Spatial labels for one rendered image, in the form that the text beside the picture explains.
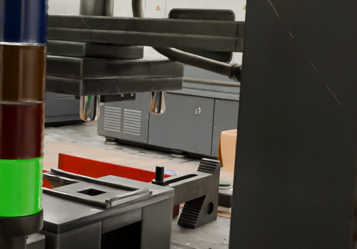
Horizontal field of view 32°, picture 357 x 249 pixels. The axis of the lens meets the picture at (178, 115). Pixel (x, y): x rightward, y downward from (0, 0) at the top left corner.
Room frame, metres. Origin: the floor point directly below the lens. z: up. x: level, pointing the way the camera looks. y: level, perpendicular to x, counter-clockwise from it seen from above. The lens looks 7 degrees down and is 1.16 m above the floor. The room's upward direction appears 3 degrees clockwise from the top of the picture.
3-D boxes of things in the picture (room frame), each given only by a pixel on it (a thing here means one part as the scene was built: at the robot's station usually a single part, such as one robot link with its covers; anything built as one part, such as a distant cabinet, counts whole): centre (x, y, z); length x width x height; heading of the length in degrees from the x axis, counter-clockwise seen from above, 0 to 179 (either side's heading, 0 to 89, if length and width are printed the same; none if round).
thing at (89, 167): (0.93, 0.13, 0.93); 0.25 x 0.12 x 0.06; 58
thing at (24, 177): (0.38, 0.10, 1.07); 0.04 x 0.04 x 0.03
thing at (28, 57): (0.38, 0.10, 1.14); 0.04 x 0.04 x 0.03
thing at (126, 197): (0.66, 0.05, 0.98); 0.07 x 0.01 x 0.03; 148
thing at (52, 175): (0.76, 0.14, 0.98); 0.07 x 0.02 x 0.01; 58
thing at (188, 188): (0.82, 0.00, 0.95); 0.15 x 0.03 x 0.10; 148
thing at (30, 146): (0.38, 0.10, 1.10); 0.04 x 0.04 x 0.03
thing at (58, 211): (0.67, 0.10, 0.98); 0.20 x 0.10 x 0.01; 148
